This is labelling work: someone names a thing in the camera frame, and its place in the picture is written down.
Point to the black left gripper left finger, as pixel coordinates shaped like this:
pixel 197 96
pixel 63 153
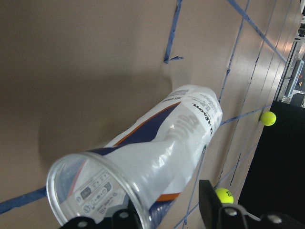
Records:
pixel 126 218

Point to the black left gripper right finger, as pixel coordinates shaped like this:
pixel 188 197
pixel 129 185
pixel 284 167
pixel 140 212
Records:
pixel 217 215

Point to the clear tennis ball can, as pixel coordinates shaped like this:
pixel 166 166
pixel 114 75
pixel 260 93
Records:
pixel 144 168

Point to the yellow tennis ball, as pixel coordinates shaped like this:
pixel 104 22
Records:
pixel 268 118
pixel 224 195

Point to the aluminium frame post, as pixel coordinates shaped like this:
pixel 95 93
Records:
pixel 293 78

